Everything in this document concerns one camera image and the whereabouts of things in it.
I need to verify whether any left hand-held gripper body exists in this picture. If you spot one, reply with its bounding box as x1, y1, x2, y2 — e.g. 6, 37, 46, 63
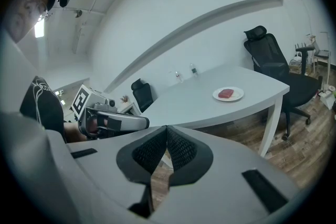
70, 84, 108, 137

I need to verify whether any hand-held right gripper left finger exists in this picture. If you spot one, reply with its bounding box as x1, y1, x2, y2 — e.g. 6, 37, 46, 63
65, 125, 167, 224

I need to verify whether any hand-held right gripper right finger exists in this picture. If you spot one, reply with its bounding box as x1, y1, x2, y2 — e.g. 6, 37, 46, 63
152, 125, 300, 224

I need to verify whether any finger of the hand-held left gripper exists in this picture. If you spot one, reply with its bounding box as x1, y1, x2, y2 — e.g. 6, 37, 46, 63
97, 111, 151, 139

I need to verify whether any white round plate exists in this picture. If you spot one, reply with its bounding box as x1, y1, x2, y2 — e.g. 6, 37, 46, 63
212, 86, 245, 102

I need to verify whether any red object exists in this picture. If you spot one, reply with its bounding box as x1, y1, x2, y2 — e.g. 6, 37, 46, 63
218, 88, 235, 99

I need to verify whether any person's left forearm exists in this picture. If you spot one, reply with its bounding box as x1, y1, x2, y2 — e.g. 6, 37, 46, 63
64, 122, 89, 144

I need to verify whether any person's left hand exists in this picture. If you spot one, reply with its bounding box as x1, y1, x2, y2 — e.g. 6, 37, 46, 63
86, 115, 108, 136

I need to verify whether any small white desk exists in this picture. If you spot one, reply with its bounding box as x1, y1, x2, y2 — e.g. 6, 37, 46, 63
117, 101, 141, 116

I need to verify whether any black mesh office chair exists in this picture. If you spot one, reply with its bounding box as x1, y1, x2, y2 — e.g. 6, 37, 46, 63
243, 25, 324, 141
130, 78, 154, 113

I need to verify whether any person's black shirt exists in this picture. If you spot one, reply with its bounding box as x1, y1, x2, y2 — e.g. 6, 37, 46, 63
19, 75, 68, 144

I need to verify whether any white table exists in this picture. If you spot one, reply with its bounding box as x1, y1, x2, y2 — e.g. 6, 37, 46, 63
143, 64, 291, 158

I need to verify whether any ceiling light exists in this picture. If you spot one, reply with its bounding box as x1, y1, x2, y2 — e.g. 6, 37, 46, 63
34, 17, 46, 39

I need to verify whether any person's face and neck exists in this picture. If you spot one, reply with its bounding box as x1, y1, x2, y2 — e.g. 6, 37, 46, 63
5, 0, 53, 44

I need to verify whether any white box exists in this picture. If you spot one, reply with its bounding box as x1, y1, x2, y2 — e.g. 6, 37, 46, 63
319, 90, 336, 111

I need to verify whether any white metal rack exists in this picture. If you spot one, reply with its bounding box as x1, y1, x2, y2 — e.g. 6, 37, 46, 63
311, 30, 332, 86

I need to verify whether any white wall trunking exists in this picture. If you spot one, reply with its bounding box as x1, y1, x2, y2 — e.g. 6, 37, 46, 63
103, 0, 297, 94

